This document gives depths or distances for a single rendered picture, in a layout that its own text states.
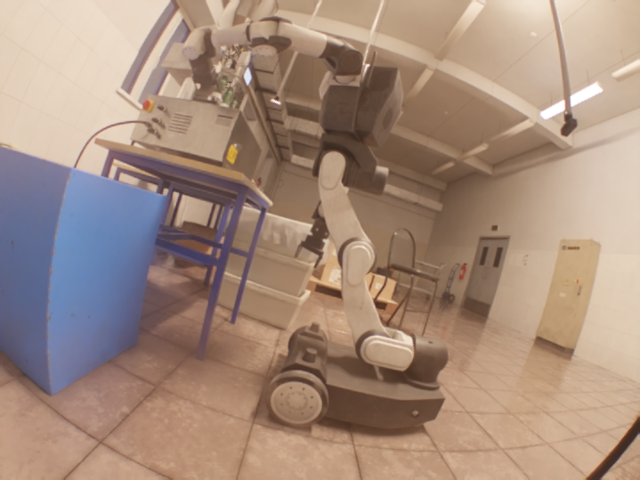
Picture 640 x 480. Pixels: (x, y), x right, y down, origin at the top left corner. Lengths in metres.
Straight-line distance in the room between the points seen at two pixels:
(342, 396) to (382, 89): 1.09
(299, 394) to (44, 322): 0.75
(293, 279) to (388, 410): 1.07
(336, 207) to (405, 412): 0.78
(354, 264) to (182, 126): 0.89
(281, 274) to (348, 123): 1.08
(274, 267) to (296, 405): 1.06
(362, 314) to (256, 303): 0.96
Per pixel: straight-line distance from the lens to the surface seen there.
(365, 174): 1.07
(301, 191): 11.63
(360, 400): 1.01
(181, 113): 1.32
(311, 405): 0.97
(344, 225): 1.05
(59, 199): 0.74
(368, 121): 1.07
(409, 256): 2.89
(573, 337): 5.61
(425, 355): 1.16
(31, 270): 0.83
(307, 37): 1.02
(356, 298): 1.04
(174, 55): 1.56
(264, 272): 1.84
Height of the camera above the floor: 0.60
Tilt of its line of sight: level
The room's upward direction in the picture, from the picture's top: 17 degrees clockwise
